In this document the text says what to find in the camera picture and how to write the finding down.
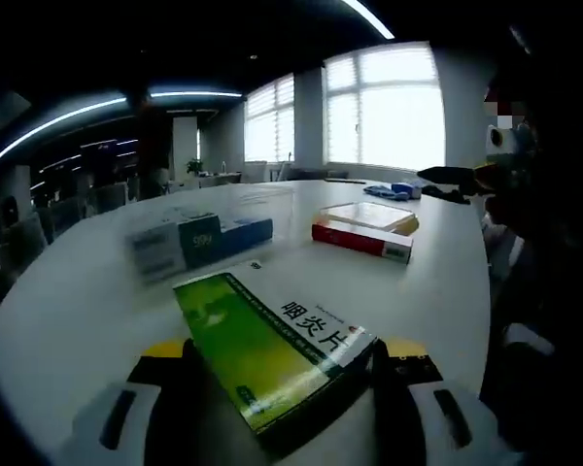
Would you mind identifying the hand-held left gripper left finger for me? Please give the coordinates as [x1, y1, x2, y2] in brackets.
[70, 338, 273, 466]

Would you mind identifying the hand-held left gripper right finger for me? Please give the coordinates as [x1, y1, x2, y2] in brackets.
[367, 336, 509, 466]

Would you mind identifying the clear lid with yellow clasps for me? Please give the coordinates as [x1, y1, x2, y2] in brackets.
[319, 200, 423, 236]

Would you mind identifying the green white medicine box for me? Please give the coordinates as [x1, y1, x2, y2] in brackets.
[171, 260, 381, 461]

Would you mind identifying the red white medicine box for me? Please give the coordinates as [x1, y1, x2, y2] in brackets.
[310, 221, 415, 267]

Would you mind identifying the blue tissue pack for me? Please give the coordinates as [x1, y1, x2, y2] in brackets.
[391, 180, 425, 200]

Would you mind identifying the blue cloth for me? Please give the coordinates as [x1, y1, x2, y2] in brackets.
[362, 183, 413, 201]

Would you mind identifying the wide window with blinds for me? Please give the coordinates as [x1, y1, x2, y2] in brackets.
[323, 41, 446, 172]

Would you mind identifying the person's dark upper body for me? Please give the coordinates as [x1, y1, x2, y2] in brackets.
[480, 43, 583, 438]

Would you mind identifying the dark low sofa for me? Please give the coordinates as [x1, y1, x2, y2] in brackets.
[291, 166, 351, 182]

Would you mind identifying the ceiling light strip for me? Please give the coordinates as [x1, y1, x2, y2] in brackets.
[342, 0, 396, 40]
[148, 88, 248, 101]
[0, 95, 128, 177]

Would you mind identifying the narrow window with blinds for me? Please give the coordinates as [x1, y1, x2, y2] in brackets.
[244, 72, 296, 164]

